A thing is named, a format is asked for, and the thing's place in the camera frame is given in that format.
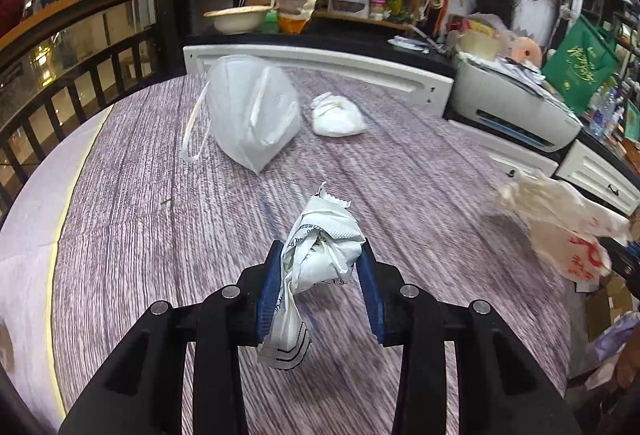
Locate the cream enamel bowl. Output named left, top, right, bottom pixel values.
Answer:
left=204, top=6, right=271, bottom=34

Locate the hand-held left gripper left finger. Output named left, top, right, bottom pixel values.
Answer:
left=59, top=240, right=287, bottom=435

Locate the crumpled white tissue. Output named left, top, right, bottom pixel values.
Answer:
left=311, top=92, right=368, bottom=137

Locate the pink plush toy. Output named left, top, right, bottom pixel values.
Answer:
left=512, top=37, right=543, bottom=66

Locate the dark wooden railing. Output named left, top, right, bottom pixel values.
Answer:
left=0, top=0, right=246, bottom=216

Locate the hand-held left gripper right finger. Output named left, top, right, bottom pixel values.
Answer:
left=356, top=237, right=583, bottom=435

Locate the white face mask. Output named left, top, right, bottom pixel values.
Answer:
left=182, top=55, right=301, bottom=174

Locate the clear water bottle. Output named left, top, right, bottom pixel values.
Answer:
left=592, top=87, right=618, bottom=136

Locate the cream plastic bag red print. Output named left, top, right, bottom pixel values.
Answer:
left=497, top=170, right=633, bottom=293

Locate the green tote bag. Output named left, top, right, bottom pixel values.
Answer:
left=542, top=14, right=621, bottom=116

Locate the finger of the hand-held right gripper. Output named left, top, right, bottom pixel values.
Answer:
left=611, top=254, right=640, bottom=279
left=599, top=237, right=640, bottom=258

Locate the white printer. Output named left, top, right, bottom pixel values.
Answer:
left=452, top=52, right=583, bottom=153

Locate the white drawer unit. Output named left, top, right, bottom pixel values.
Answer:
left=555, top=140, right=640, bottom=216

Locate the white printed wrapper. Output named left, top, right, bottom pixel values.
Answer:
left=257, top=182, right=367, bottom=370

